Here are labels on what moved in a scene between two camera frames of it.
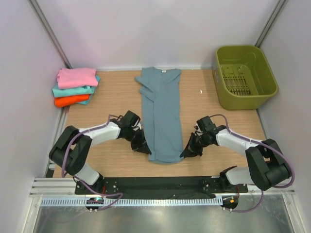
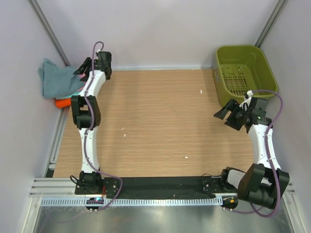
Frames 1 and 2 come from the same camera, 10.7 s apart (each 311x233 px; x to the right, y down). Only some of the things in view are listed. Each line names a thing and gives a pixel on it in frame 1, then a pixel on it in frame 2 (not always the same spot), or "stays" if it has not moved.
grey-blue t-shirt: [162, 114] to [58, 81]
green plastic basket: [243, 77] stays
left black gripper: [141, 145] to [85, 69]
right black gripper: [188, 152] to [231, 122]
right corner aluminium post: [271, 21] stays
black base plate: [163, 187] stays
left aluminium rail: [50, 170] stays
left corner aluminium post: [50, 34] stays
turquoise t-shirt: [88, 91] to [67, 97]
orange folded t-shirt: [59, 102] stays
